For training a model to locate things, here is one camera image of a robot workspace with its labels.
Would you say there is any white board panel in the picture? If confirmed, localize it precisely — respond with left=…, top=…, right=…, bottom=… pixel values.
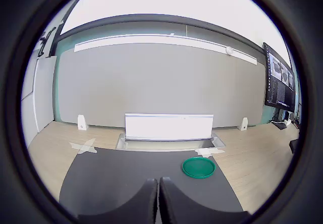
left=34, top=56, right=58, bottom=134
left=21, top=57, right=38, bottom=102

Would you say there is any silver cable duct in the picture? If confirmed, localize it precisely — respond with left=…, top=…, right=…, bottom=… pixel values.
left=115, top=113, right=226, bottom=151

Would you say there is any green partition frame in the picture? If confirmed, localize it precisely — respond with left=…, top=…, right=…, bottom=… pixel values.
left=52, top=44, right=62, bottom=122

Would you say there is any white partition foot bracket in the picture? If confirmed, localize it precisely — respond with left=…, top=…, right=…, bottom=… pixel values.
left=77, top=115, right=88, bottom=131
left=237, top=117, right=249, bottom=131

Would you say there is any round green lid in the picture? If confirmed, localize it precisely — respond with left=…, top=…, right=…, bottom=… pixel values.
left=181, top=157, right=217, bottom=180

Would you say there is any grey partition panel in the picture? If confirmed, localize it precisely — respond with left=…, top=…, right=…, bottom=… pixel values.
left=54, top=41, right=265, bottom=129

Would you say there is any black metal stand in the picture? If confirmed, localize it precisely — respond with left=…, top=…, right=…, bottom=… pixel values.
left=37, top=28, right=57, bottom=58

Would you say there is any black chair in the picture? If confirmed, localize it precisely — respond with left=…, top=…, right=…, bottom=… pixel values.
left=289, top=138, right=301, bottom=154

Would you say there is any white masking tape patch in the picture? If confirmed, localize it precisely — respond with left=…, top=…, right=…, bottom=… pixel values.
left=194, top=147, right=226, bottom=158
left=69, top=138, right=98, bottom=155

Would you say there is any white partition top rail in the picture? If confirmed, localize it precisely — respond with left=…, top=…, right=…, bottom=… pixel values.
left=74, top=34, right=257, bottom=65

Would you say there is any dark grey mat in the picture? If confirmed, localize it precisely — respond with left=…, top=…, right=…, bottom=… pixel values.
left=58, top=147, right=243, bottom=216

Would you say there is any black computer monitor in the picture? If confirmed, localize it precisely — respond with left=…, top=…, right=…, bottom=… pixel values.
left=263, top=42, right=295, bottom=113

